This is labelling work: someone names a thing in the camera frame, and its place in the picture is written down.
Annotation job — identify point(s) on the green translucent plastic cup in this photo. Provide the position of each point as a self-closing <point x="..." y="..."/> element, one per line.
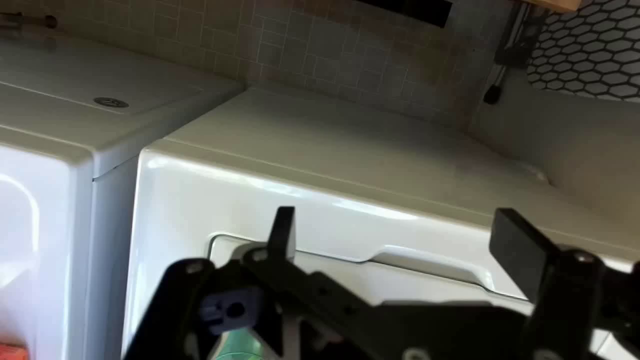
<point x="239" y="344"/>

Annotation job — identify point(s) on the honeycomb pattern ironing board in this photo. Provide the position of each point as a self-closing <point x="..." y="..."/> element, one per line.
<point x="593" y="52"/>

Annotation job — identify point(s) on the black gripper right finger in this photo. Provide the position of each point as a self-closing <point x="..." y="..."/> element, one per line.
<point x="523" y="251"/>

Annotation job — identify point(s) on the white washing machine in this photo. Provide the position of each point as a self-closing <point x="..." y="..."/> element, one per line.
<point x="393" y="244"/>

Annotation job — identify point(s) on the white dryer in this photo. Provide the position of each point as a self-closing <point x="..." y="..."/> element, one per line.
<point x="75" y="117"/>

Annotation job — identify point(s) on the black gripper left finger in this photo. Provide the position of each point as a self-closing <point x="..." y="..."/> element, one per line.
<point x="282" y="237"/>

